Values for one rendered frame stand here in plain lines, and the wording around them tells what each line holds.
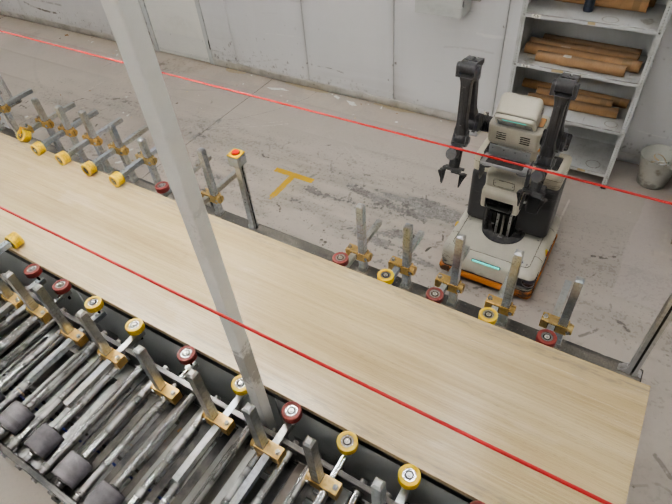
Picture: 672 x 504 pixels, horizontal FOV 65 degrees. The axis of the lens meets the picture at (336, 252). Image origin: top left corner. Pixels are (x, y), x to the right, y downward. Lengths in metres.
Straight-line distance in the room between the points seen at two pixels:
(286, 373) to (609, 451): 1.22
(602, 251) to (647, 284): 0.37
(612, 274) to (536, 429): 2.06
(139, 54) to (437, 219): 3.24
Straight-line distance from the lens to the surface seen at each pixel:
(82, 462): 2.36
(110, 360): 2.55
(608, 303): 3.82
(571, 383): 2.27
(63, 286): 2.90
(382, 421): 2.07
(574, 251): 4.08
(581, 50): 4.46
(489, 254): 3.51
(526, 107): 2.84
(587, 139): 4.99
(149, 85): 1.19
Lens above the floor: 2.75
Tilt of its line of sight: 45 degrees down
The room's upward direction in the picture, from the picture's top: 6 degrees counter-clockwise
